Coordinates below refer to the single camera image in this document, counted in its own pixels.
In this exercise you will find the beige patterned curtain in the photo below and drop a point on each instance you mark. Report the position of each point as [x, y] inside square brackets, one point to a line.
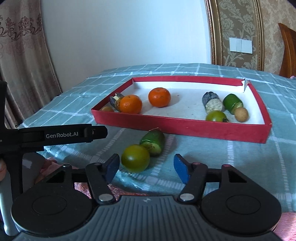
[26, 65]

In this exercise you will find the pink towel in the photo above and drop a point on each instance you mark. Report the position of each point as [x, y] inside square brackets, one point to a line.
[285, 228]

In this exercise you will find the brown longan fruit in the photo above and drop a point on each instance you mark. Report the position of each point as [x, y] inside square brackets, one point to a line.
[107, 109]
[241, 114]

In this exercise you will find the person's left hand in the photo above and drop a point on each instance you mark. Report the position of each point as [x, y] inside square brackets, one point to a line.
[2, 170]

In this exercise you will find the dark purple yam piece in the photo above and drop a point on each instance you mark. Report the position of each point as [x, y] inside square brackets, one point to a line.
[212, 102]

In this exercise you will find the red shallow cardboard box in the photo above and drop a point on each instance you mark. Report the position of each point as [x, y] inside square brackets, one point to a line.
[185, 114]

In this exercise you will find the white wall switch panel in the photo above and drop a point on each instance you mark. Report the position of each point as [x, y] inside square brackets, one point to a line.
[240, 45]

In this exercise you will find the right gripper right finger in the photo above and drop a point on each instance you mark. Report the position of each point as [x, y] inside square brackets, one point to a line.
[227, 199]

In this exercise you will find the gold framed wallpaper panel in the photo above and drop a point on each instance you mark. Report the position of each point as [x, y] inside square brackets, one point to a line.
[235, 19]

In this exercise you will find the green cucumber piece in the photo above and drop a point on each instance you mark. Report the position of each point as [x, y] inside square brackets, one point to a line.
[231, 102]

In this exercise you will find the green tomato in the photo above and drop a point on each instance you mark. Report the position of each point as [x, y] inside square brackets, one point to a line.
[135, 158]
[217, 116]

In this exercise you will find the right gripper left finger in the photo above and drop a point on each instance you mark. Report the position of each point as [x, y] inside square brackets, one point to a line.
[65, 200]

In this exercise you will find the wooden headboard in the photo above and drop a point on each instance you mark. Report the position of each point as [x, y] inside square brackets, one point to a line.
[289, 58]

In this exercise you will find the dark green cucumber end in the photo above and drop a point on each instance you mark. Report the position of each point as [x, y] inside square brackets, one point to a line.
[153, 141]

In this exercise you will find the orange mandarin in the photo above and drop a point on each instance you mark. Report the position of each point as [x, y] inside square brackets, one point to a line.
[159, 97]
[131, 104]

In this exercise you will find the brown sugarcane piece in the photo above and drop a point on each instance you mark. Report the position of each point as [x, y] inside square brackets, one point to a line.
[115, 100]

